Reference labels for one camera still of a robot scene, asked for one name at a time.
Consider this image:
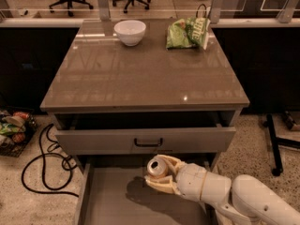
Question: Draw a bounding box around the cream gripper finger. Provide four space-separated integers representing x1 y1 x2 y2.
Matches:
153 155 185 178
145 175 181 195

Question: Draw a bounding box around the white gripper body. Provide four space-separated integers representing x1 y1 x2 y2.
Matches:
176 163 207 202

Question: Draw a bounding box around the orange soda can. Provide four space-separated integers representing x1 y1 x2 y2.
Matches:
147 157 168 178

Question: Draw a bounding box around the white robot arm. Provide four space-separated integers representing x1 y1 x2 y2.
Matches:
145 155 300 225

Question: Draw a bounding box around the grey middle drawer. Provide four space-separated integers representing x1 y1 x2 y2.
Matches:
74 156 218 225

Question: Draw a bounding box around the grey drawer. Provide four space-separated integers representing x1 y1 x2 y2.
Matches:
74 156 218 225
56 112 236 155

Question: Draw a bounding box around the grey drawer cabinet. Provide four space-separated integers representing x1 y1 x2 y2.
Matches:
39 18 251 225

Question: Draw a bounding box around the grey top drawer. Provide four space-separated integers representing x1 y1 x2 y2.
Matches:
56 112 236 155

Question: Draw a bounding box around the black stand base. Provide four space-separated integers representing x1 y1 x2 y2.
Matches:
262 114 300 176

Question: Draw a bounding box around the green chip bag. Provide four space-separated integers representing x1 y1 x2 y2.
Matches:
166 17 210 50

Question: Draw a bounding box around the white bowl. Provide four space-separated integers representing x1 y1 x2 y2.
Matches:
113 20 146 46

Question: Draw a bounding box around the black drawer handle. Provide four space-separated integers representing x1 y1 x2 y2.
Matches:
133 138 163 148

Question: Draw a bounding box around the black floor cable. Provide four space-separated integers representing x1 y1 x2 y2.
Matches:
21 123 81 199

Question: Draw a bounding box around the black wire basket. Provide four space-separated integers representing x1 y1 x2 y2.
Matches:
0 106 38 158

